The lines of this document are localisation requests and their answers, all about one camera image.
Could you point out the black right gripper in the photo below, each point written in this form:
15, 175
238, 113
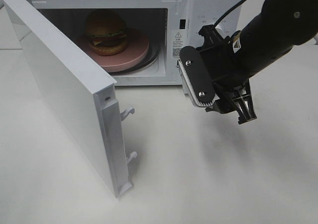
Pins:
231, 83

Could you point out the pink round plate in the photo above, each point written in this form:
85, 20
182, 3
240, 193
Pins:
136, 51

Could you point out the burger with lettuce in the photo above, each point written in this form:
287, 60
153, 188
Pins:
106, 32

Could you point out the white microwave door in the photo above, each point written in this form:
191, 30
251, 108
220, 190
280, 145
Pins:
78, 90

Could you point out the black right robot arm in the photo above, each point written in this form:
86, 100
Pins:
281, 25

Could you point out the upper white microwave knob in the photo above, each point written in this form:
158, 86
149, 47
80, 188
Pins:
219, 28

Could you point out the white microwave oven body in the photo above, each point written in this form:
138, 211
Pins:
172, 24

